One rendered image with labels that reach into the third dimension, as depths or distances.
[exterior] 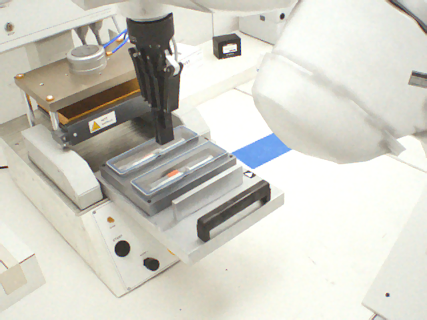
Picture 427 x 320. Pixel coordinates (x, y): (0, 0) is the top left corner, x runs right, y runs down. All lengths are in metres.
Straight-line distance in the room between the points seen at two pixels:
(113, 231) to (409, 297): 0.57
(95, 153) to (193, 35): 0.96
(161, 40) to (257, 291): 0.52
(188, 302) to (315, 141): 0.71
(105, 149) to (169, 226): 0.35
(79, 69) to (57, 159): 0.19
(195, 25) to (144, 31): 1.19
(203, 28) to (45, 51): 0.92
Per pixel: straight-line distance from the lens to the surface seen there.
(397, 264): 1.00
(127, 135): 1.17
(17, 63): 1.61
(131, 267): 1.03
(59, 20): 1.18
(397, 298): 1.00
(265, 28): 1.94
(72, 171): 0.97
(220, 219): 0.80
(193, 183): 0.89
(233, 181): 0.90
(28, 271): 1.07
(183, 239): 0.82
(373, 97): 0.34
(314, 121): 0.33
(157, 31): 0.79
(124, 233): 1.01
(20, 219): 1.30
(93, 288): 1.07
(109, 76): 1.03
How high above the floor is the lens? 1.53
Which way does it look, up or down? 35 degrees down
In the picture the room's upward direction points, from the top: 4 degrees counter-clockwise
